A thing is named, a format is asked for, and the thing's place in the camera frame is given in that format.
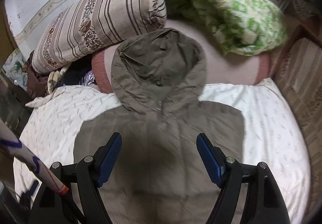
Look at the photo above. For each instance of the cream floral cloth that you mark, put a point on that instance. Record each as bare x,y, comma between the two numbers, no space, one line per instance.
55,79

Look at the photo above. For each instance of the green checked garment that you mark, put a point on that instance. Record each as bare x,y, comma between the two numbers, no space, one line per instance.
304,5

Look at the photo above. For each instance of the tan striped floral cushion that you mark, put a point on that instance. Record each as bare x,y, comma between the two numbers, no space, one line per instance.
301,83

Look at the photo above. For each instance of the cream striped floral pillow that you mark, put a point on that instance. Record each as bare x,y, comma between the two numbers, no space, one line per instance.
100,20

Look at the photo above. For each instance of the pink mat with red border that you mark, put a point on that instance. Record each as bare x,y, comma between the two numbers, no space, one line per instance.
226,68

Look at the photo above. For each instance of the white leaf-print quilt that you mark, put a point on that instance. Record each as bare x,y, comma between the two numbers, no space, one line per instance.
271,126

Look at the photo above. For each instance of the olive hooded quilted jacket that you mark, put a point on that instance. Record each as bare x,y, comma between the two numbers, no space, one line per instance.
161,68

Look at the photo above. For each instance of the floral plastic sheet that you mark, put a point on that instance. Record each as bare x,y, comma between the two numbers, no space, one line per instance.
13,68

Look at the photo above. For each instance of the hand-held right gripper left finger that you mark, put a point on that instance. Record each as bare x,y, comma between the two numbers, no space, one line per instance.
108,158

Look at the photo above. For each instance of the dark cabinet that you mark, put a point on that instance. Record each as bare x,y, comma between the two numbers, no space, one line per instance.
12,105

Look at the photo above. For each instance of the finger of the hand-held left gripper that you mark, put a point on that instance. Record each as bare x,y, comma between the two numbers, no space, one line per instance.
32,187

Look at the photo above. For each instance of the brown garment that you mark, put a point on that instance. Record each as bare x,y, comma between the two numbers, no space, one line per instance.
36,83

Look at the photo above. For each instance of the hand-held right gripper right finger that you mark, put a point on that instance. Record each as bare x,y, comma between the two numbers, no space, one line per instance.
208,158

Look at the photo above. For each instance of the green patterned quilt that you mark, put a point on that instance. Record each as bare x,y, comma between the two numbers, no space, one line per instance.
226,12

